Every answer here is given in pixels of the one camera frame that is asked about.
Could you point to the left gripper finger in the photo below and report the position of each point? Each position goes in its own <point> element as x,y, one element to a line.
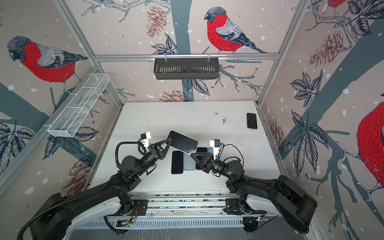
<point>162,145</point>
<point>162,154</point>

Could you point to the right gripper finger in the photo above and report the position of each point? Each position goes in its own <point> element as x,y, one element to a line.
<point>202,162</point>
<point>205,156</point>

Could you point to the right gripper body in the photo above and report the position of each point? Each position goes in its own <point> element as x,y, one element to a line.
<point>215,167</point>

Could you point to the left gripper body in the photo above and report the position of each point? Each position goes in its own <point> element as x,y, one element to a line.
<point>153,152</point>

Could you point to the black phone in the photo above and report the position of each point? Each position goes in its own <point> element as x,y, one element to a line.
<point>252,121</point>
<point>200,150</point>
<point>182,143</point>

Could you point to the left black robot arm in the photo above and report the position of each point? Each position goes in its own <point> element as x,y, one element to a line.
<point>57,213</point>

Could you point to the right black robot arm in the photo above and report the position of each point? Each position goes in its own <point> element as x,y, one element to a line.
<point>295,205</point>

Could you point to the black hanging basket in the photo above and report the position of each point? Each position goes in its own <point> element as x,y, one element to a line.
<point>186,69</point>

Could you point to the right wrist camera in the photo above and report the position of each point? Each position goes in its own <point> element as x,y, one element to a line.
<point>217,145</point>

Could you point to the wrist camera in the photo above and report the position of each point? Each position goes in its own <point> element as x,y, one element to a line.
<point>217,145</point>
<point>144,140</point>

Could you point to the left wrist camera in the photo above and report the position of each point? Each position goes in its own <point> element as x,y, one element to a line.
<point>144,140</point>

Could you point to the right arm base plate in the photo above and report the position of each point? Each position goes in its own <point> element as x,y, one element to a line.
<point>237,207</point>

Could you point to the aluminium mounting rail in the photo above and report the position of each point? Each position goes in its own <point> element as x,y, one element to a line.
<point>181,205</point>

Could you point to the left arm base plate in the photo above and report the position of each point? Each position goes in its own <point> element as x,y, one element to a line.
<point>133,208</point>

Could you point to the white wire mesh basket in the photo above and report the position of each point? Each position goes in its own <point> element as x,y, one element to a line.
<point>81,102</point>

